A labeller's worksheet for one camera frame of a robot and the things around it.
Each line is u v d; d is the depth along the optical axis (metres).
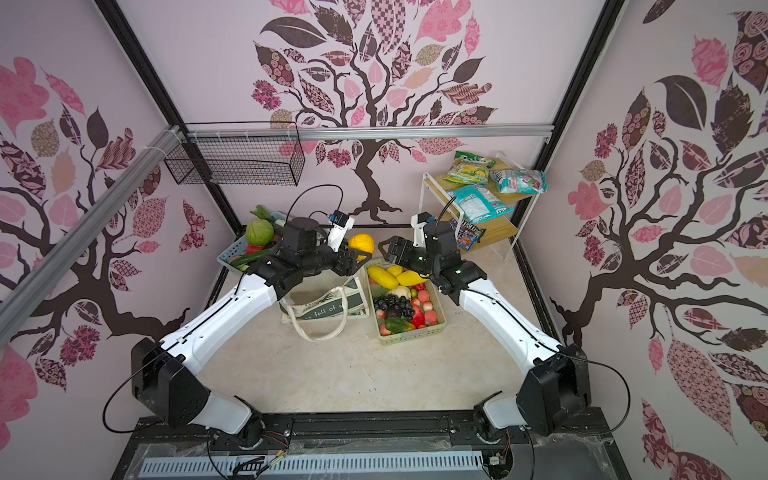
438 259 0.58
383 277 0.95
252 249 1.07
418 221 0.71
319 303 0.83
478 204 0.76
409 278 0.93
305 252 0.60
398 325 0.85
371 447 0.73
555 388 0.40
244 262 1.01
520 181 0.78
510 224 1.00
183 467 0.70
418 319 0.90
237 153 0.95
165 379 0.41
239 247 1.07
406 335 0.86
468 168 0.86
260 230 1.03
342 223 0.66
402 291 0.95
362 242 0.74
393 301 0.89
